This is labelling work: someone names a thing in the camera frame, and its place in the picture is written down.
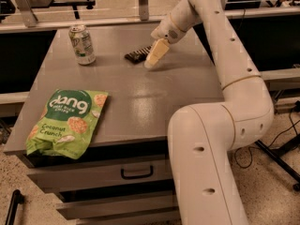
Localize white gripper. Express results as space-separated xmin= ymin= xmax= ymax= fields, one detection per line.
xmin=144 ymin=0 xmax=202 ymax=69

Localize black chocolate rxbar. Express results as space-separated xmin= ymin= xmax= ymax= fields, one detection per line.
xmin=125 ymin=46 xmax=151 ymax=64

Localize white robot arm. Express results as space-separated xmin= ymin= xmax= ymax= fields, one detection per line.
xmin=144 ymin=0 xmax=274 ymax=225

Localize green rice chip bag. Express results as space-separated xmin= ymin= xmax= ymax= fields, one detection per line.
xmin=26 ymin=89 xmax=109 ymax=159

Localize green white soda can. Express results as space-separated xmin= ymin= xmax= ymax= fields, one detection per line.
xmin=68 ymin=25 xmax=96 ymax=66

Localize grey drawer cabinet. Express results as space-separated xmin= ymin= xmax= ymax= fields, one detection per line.
xmin=4 ymin=22 xmax=249 ymax=225

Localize black stand leg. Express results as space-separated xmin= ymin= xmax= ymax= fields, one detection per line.
xmin=255 ymin=135 xmax=300 ymax=191

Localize black bar lower left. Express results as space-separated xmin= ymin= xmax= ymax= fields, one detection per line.
xmin=5 ymin=189 xmax=24 ymax=225

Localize black drawer handle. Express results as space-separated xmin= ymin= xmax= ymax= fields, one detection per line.
xmin=120 ymin=165 xmax=154 ymax=180

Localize black cable on floor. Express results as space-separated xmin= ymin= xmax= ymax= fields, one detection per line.
xmin=232 ymin=111 xmax=300 ymax=170

